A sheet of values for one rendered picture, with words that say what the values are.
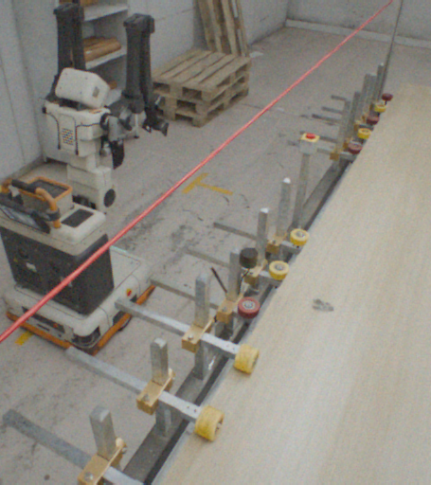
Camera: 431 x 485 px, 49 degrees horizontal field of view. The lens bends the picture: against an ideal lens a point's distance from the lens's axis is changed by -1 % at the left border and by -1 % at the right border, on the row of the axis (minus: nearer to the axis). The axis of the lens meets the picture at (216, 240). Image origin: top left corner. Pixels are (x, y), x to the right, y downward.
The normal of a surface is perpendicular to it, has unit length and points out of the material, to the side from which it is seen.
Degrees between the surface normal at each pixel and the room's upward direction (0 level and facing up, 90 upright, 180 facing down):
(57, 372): 0
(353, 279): 0
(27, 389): 0
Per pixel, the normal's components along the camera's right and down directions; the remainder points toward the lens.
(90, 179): -0.45, 0.41
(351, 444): 0.04, -0.79
